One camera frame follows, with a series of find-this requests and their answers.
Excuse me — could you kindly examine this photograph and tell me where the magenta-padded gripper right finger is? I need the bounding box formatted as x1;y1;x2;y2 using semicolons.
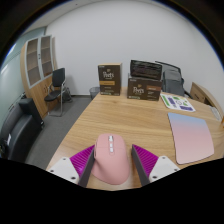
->
131;143;181;187

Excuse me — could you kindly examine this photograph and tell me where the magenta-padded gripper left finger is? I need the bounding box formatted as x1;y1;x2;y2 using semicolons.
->
46;144;96;188

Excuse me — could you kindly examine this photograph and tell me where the pink computer mouse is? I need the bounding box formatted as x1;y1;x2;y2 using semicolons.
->
91;133;131;186

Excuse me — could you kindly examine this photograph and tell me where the pink and blue mouse pad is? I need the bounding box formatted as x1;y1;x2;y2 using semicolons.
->
167;111;215;166

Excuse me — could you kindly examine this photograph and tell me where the white sticker sheet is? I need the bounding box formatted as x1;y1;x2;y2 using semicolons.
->
159;93;197;113

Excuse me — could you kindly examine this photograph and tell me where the black leather sofa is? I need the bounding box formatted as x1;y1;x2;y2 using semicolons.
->
0;97;45;164

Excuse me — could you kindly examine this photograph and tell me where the grey mesh waste bin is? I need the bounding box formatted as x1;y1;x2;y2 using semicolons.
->
88;86;101;101

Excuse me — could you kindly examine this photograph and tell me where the wide brown cardboard box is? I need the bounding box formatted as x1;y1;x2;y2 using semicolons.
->
127;73;163;102

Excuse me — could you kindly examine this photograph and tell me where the wooden glass-door shelf cabinet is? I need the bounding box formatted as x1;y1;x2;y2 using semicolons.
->
19;35;58;118

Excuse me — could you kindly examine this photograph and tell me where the grey backpack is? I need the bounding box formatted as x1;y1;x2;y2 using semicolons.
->
162;68;186;98

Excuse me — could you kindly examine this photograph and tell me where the round white disc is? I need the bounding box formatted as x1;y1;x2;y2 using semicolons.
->
209;105;223;122

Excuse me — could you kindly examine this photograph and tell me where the wooden side cabinet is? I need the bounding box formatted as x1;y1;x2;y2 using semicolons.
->
189;81;224;118

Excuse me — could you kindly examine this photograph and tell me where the tall brown cardboard box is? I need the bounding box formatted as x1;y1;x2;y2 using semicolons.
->
97;63;123;97

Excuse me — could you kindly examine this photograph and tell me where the black visitor chair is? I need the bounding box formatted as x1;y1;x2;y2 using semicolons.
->
44;67;72;118

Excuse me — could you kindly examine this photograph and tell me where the black cardboard box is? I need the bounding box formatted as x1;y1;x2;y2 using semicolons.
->
129;59;163;81

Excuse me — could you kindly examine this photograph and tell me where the black mesh office chair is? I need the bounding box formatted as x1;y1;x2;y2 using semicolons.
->
154;60;193;98

